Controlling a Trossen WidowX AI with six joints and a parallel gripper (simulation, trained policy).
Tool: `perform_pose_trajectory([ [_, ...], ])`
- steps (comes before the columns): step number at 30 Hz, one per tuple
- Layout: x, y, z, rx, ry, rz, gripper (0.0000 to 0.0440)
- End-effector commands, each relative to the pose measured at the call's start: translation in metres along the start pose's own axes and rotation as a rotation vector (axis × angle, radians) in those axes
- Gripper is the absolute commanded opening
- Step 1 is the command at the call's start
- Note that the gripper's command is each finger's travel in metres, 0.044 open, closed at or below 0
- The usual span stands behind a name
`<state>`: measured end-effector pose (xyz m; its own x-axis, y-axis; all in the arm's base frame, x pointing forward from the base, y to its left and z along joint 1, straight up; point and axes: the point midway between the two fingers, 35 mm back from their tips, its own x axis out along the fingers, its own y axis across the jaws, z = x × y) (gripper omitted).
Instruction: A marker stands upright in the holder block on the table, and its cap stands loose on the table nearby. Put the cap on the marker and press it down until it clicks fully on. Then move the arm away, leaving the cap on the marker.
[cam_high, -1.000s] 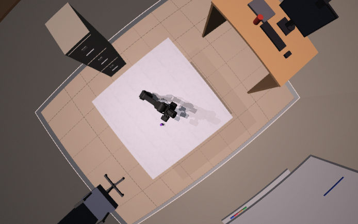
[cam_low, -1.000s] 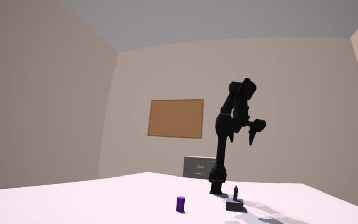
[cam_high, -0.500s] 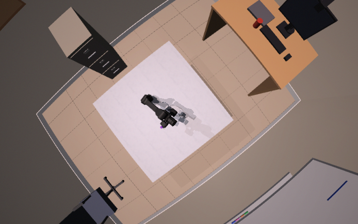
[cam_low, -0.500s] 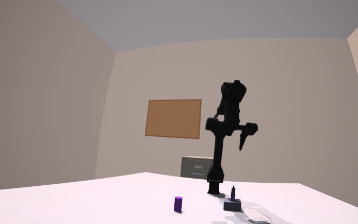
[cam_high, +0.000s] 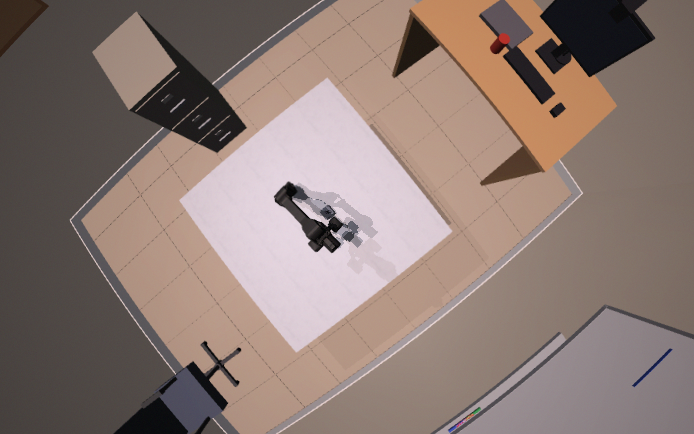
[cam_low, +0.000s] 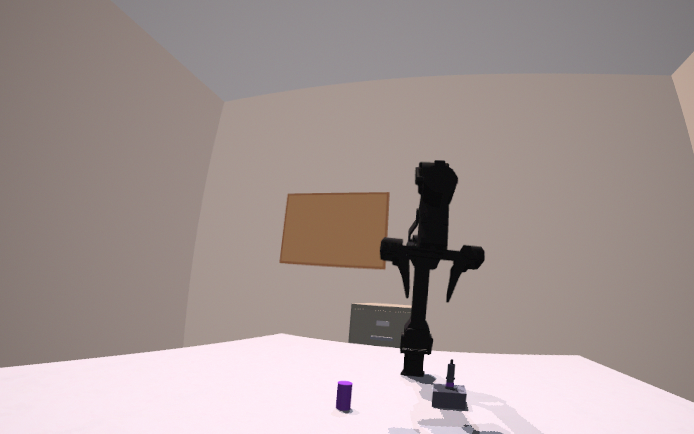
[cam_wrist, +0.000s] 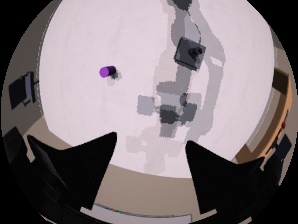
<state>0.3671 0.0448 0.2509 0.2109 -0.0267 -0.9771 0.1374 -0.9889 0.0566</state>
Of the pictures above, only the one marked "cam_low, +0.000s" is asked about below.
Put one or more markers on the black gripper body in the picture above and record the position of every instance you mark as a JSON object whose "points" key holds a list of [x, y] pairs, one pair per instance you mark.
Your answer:
{"points": [[432, 243]]}

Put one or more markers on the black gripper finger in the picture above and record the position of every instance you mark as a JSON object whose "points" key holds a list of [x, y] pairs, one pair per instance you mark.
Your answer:
{"points": [[458, 267], [403, 264]]}

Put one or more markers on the black marker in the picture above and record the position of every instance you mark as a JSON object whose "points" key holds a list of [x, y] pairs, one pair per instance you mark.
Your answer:
{"points": [[450, 375]]}

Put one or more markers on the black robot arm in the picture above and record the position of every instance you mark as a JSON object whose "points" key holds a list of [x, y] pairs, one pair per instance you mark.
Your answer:
{"points": [[436, 183]]}

